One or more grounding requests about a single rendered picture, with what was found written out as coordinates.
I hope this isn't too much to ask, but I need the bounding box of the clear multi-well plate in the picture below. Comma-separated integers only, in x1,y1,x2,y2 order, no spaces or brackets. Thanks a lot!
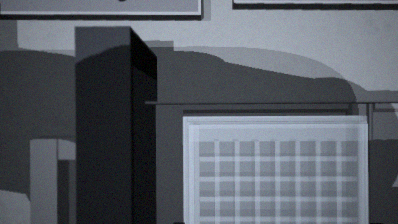
183,115,369,224

